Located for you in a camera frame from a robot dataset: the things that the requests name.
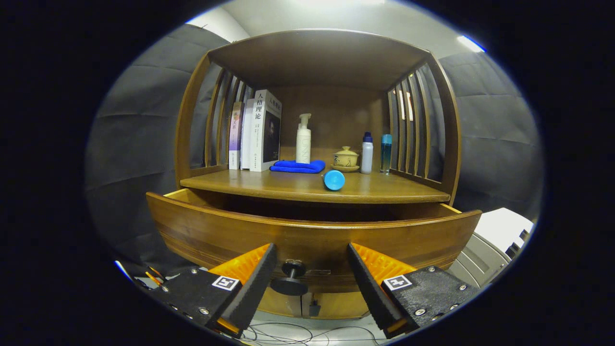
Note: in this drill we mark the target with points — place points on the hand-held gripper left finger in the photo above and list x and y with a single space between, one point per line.
254 288

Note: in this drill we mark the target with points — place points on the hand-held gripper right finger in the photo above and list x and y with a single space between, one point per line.
370 293

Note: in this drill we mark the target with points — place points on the black drawer knob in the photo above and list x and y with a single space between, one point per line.
289 278

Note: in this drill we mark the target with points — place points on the wooden drawer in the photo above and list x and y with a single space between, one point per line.
216 235

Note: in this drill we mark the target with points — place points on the white and blue tube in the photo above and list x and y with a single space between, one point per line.
334 180

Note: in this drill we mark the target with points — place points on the wooden countertop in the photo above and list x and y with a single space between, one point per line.
269 185

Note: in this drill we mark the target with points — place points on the grey and white cabinet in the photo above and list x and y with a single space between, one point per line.
495 240

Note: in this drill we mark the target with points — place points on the brown wooden cabinet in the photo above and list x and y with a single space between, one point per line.
322 57

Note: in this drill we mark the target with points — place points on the small black door latch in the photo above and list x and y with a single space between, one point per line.
314 307

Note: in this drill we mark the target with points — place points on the orange and black tool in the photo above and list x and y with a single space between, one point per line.
151 276

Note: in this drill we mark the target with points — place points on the blue folded cloth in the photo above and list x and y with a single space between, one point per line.
295 166

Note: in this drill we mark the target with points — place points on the white object on floor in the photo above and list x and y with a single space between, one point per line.
120 267

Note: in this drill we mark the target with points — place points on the yellow lidded teacup with saucer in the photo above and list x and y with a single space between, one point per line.
346 158

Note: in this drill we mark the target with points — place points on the white bottle with blue cap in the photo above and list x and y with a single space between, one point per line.
366 154

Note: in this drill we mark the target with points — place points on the clear blue bottle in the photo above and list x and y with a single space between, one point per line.
386 154

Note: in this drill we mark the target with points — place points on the thin white book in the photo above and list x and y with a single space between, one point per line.
247 134

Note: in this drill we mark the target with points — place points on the white pump bottle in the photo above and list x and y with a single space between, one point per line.
303 142

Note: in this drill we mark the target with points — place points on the purple book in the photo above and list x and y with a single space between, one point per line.
235 134

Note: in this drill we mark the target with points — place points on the white book with portrait cover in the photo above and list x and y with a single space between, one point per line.
266 129

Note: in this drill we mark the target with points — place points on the long ceiling light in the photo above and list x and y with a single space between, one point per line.
471 43

